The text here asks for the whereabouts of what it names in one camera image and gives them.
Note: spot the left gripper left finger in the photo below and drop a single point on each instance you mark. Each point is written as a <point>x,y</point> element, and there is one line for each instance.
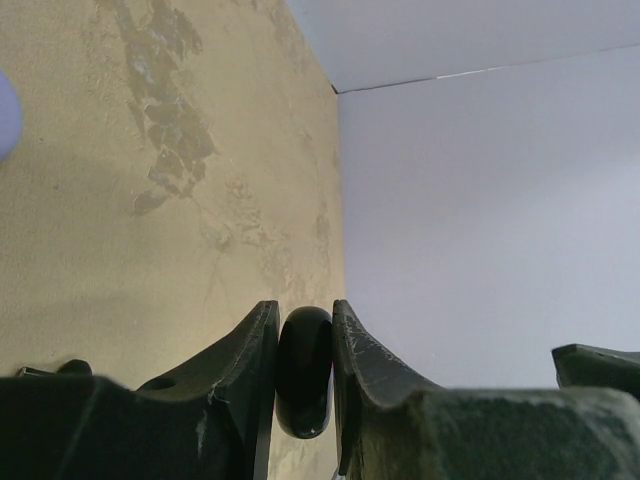
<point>208,418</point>

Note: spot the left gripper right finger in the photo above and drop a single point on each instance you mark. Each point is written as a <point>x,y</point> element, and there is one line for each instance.
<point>393,423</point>

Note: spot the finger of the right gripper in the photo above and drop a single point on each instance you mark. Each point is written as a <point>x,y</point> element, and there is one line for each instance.
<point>580,365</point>

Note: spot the black earbud charging case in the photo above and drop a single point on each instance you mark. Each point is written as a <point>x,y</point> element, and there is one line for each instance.
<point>303,373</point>

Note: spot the purple earbud charging case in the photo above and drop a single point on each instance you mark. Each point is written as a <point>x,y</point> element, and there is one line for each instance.
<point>11,117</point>

